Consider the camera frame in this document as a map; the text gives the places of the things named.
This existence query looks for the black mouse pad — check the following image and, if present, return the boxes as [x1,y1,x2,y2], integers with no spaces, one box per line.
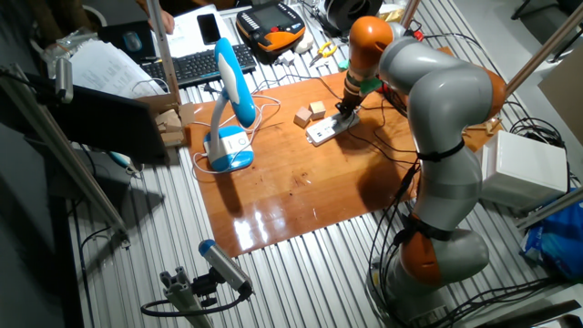
[97,20,159,64]

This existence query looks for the black smartphone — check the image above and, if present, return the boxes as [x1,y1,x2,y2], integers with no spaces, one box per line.
[196,12,222,46]

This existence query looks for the white rounded object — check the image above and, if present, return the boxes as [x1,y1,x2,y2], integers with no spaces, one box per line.
[292,31,316,56]

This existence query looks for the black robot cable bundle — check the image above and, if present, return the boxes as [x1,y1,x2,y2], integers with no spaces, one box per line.
[365,159,568,328]

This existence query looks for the yellow handled pliers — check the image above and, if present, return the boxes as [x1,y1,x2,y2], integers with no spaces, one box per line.
[308,40,340,69]

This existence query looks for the orange black teach pendant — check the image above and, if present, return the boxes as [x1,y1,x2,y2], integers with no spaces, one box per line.
[235,0,308,66]

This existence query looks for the white plastic drawer box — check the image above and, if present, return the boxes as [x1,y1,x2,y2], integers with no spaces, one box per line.
[475,129,570,211]

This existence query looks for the brown cardboard box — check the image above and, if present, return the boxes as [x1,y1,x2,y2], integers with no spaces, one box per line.
[135,93,198,149]

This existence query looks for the white document sheets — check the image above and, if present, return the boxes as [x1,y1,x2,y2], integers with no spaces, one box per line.
[164,3,250,59]

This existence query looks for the blue white desk lamp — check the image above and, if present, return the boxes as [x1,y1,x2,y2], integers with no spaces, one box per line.
[201,36,258,174]

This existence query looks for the white power adapter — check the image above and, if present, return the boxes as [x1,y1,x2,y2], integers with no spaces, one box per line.
[274,49,298,67]

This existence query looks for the black filament spool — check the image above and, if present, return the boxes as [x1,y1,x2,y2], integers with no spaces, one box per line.
[322,0,384,34]

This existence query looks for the clear plastic bag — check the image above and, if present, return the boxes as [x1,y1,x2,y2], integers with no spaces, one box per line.
[42,26,100,66]

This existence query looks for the blue plastic bag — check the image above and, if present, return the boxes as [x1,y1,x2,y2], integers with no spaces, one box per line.
[519,190,583,282]

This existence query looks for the white lamp cord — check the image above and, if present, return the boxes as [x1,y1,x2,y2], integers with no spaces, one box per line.
[190,93,283,176]

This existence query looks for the grey computer mouse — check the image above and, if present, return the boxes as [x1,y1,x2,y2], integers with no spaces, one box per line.
[121,30,144,53]

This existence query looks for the silver camera blue cap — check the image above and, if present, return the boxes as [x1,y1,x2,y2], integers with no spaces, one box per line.
[197,238,255,297]

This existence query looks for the thin black cord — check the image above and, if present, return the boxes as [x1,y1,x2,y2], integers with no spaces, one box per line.
[250,72,347,102]

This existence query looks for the black keyboard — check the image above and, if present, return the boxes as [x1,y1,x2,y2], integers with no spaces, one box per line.
[139,43,259,90]

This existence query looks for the wooden cube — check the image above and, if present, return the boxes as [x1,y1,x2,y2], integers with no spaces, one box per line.
[308,99,328,121]
[292,106,313,129]

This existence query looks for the white paper stack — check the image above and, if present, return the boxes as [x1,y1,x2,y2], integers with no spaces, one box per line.
[66,38,168,100]

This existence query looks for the brown cardboard panel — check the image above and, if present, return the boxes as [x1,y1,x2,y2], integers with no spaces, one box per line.
[537,45,583,148]

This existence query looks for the aluminium frame post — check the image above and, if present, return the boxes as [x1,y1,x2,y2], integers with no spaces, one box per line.
[145,0,183,107]
[504,2,583,100]
[516,185,583,232]
[0,63,132,250]

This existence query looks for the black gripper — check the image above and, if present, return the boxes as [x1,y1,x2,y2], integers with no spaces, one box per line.
[335,87,364,121]

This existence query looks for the aluminium profile camera stand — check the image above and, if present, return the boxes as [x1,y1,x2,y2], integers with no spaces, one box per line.
[159,265,215,328]

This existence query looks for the black monitor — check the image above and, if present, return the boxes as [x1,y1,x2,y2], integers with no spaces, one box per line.
[0,72,170,166]

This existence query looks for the yellow crumpled packet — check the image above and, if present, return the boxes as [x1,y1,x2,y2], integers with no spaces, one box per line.
[376,3,407,25]

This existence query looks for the black lamp power cord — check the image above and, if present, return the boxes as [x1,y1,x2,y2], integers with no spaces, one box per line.
[344,96,424,166]

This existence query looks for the white power strip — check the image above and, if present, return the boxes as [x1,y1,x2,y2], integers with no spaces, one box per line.
[304,111,362,148]

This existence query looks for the black camera cable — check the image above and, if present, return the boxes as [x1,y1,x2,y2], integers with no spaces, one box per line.
[139,291,252,319]

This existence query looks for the person's hand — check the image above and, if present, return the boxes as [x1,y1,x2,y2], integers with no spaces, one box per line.
[159,8,177,36]

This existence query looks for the silver frame-mounted camera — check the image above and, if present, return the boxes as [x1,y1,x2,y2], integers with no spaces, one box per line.
[54,56,76,106]

